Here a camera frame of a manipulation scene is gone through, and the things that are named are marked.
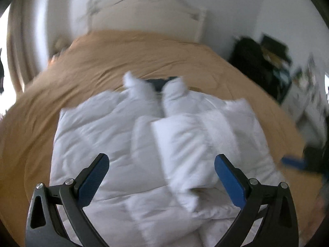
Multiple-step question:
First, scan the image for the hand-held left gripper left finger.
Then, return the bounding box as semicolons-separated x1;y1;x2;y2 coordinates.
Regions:
25;153;111;247

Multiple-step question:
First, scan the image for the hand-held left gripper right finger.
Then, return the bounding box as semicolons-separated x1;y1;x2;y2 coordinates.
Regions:
214;154;300;247

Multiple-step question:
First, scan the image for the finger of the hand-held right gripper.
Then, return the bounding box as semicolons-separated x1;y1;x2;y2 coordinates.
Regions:
281;148;327;173

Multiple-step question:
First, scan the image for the white puffy jacket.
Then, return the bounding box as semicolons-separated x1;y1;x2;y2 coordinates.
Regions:
49;71;284;247

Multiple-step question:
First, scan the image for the white vanity desk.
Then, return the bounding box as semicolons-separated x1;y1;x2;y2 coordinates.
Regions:
281;54;327;144

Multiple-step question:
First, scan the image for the black shelf unit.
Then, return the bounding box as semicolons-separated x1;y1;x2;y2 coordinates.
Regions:
259;33;293;103

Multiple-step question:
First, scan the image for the black backpack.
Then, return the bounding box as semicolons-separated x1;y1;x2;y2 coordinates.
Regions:
229;37;273;83

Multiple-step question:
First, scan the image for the tan bedspread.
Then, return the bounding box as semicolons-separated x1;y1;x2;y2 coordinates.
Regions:
0;29;316;237

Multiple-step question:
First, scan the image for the pale bedside item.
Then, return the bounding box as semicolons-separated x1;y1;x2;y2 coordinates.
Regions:
53;38;68;58

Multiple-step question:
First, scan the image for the pale curtain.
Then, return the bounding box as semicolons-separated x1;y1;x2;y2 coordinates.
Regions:
6;0;49;93

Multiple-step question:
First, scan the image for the white headboard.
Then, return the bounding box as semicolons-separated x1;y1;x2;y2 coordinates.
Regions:
87;0;207;43

